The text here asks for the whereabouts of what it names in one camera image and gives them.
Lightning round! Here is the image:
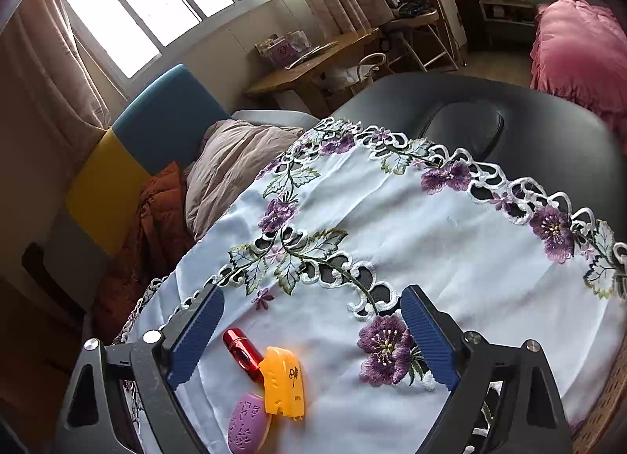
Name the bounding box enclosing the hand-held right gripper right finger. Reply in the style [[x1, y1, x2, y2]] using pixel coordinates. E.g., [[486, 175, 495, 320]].
[[399, 284, 574, 454]]

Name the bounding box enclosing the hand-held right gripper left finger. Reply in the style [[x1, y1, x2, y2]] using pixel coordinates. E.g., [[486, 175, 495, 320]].
[[54, 282, 226, 454]]

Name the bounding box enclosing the red metallic cylinder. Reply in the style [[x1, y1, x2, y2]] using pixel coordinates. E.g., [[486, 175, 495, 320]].
[[223, 327, 268, 381]]

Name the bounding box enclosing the yellow plastic case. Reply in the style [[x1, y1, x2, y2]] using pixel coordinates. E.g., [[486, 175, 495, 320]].
[[259, 346, 307, 420]]

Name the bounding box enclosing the purple perforated oval toy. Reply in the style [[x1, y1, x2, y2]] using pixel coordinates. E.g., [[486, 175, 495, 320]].
[[226, 389, 274, 454]]

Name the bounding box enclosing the floral embroidered white tablecloth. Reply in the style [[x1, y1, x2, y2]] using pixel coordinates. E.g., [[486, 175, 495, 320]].
[[112, 116, 627, 454]]

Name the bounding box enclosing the rust red blanket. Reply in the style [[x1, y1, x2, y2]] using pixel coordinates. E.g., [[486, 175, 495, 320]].
[[93, 160, 197, 337]]

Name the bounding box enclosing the beige pillow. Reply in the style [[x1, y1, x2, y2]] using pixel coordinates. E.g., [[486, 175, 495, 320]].
[[183, 111, 319, 242]]

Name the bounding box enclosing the wicker basket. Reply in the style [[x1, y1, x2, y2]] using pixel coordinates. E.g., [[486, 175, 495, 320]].
[[573, 351, 627, 454]]

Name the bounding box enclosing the black face hole cushion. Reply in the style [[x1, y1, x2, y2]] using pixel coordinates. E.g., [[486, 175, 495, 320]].
[[426, 102, 505, 146]]

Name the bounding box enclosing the blue yellow grey headboard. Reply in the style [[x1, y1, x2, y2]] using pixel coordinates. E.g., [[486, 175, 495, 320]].
[[46, 63, 233, 259]]

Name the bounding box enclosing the black padded table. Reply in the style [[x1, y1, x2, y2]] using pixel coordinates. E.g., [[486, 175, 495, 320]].
[[323, 71, 627, 298]]

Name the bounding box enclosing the wooden desk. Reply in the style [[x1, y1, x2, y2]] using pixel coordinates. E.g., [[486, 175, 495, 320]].
[[242, 27, 383, 114]]

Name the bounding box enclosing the pink storage box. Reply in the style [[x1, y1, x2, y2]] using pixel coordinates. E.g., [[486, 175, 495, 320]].
[[255, 30, 312, 63]]

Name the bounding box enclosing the open book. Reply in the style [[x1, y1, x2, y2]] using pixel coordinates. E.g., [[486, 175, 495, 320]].
[[286, 40, 340, 70]]

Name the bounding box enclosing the pink bedspread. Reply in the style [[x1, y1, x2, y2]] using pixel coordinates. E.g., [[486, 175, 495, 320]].
[[529, 0, 627, 141]]

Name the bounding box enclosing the white cabinet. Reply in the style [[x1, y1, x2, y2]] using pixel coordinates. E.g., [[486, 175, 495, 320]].
[[431, 0, 468, 51]]

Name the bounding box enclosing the low white shelf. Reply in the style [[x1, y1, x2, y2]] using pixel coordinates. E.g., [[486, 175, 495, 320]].
[[477, 0, 540, 36]]

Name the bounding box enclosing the white wire chair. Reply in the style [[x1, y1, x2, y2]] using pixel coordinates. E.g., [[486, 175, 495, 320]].
[[355, 51, 393, 95]]

